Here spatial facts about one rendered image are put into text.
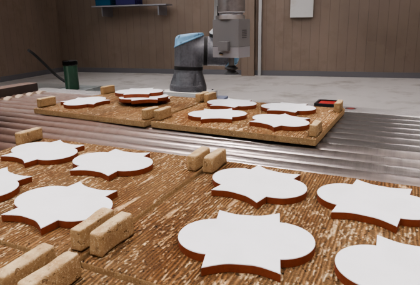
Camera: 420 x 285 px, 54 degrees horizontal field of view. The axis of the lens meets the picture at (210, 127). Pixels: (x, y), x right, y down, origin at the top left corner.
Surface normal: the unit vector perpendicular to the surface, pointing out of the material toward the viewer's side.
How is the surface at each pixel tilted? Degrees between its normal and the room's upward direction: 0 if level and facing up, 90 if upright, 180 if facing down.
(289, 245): 0
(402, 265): 0
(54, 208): 0
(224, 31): 90
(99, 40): 90
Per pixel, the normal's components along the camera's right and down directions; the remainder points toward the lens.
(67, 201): -0.01, -0.97
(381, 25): -0.29, 0.23
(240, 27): 0.83, 0.12
